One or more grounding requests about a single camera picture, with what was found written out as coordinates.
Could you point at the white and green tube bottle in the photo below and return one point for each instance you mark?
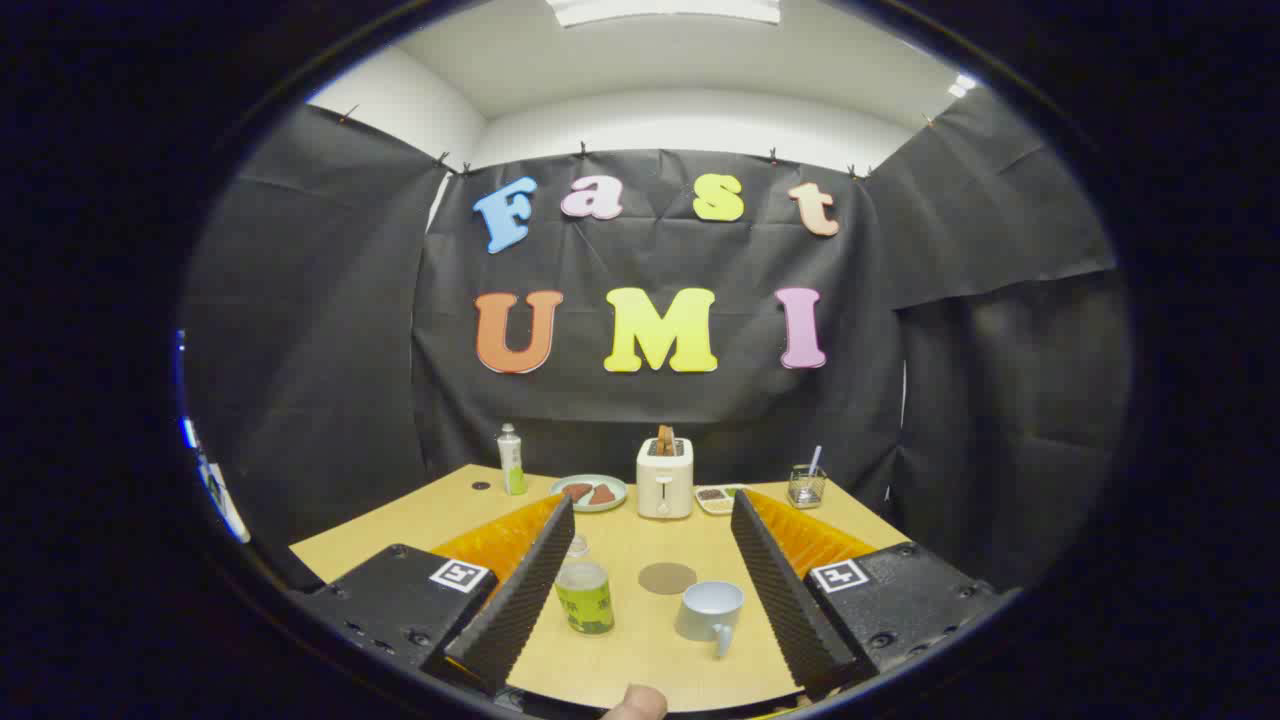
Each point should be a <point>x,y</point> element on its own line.
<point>512,465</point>

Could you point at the brown toast slice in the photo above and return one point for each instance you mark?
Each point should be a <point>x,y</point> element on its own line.
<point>666,440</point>

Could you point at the pale green plate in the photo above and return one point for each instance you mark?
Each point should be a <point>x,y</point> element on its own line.
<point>615,484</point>

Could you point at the round brown coaster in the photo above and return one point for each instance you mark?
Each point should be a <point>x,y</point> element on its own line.
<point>667,578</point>

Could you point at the pale blue cup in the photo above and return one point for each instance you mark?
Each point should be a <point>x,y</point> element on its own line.
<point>705,615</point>

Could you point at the white toaster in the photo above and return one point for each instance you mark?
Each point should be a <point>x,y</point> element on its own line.
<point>664,490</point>

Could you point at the brown food piece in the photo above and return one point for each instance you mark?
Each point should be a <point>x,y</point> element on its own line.
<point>577,491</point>
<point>602,496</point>

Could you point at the divided snack dish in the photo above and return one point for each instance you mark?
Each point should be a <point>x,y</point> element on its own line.
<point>716,498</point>

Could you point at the clear square glass holder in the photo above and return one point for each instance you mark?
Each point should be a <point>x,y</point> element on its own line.
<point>805,492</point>

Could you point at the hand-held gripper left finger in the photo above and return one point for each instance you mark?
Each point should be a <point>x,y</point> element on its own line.
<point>520,600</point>

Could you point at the small ceiling light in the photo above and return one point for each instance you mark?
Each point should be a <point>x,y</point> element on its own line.
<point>962,85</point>

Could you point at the green label juice bottle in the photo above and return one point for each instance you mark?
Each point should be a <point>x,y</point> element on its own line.
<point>585,600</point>

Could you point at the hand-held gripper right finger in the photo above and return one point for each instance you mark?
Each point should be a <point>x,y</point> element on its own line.
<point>785,600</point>

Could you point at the long ceiling light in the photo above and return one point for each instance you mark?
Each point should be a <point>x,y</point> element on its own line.
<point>660,10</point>

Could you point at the black backdrop cloth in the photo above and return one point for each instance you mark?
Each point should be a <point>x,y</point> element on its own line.
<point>650,420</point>

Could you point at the wooden table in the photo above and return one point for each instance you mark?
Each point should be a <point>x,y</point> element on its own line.
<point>640,660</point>

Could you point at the white straw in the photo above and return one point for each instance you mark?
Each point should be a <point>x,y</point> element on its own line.
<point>815,458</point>

